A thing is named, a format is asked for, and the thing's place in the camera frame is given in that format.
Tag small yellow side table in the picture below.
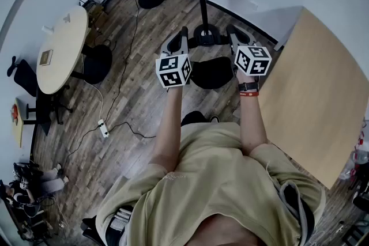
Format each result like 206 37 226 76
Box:
11 97 24 148

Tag person's black trouser leg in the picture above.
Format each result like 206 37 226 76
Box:
180 111 207 127

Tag square light wooden table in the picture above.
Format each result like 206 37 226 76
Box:
253 5 369 190

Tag long black fan cable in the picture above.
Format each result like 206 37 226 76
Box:
105 0 141 124

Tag black wristwatch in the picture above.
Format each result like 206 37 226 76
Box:
238 82 259 92

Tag person's right forearm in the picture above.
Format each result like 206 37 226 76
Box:
236 71 269 158

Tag person's left forearm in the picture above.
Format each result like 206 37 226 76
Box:
149 85 185 167

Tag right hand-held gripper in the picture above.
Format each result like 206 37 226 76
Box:
226 24 273 78

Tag white power strip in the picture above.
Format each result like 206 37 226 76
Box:
97 119 111 138

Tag brown flat box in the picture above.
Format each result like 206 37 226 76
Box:
39 49 54 66

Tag black round stool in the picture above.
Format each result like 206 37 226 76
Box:
191 56 235 90

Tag black office chair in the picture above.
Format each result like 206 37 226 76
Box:
7 56 39 97
341 221 369 246

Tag short black cable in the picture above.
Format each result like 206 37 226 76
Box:
108 122 157 139

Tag white cable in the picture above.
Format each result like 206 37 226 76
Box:
82 51 104 122

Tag round wooden table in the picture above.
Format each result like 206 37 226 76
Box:
36 5 89 95

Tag grey harness strap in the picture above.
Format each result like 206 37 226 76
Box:
278 180 315 246
105 206 134 246

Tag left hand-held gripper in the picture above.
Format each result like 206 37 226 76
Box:
155 26 193 89

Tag brown cardboard boxes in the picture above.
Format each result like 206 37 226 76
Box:
86 4 109 47

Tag black round chair seat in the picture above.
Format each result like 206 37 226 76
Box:
82 44 113 85

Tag person's beige shirt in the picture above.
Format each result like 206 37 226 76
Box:
95 122 326 246

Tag clear plastic bottle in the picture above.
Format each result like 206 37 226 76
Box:
339 149 369 181

